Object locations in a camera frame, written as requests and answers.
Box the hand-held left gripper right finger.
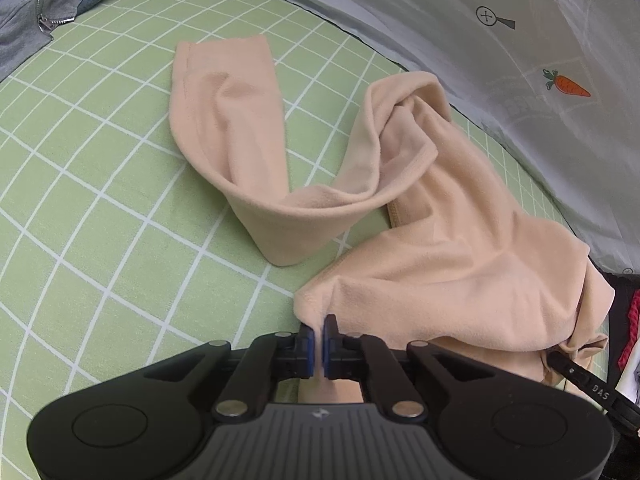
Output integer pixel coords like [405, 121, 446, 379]
[322, 314, 497, 422]

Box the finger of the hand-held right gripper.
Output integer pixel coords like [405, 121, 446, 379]
[546, 350, 640, 443]

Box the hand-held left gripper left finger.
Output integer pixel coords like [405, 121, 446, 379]
[144, 324, 318, 422]

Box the beige long-sleeve top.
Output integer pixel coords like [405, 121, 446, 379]
[169, 35, 616, 406]

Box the white folded garment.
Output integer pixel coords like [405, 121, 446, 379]
[607, 355, 640, 408]

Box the red striped garment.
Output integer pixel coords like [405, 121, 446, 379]
[617, 290, 640, 373]

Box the green checked bed sheet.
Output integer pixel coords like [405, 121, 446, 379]
[0, 0, 608, 461]

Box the grey carrot-print sheet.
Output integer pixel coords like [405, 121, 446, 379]
[175, 0, 640, 273]

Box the grey zip hoodie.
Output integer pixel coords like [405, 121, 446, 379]
[0, 0, 173, 83]

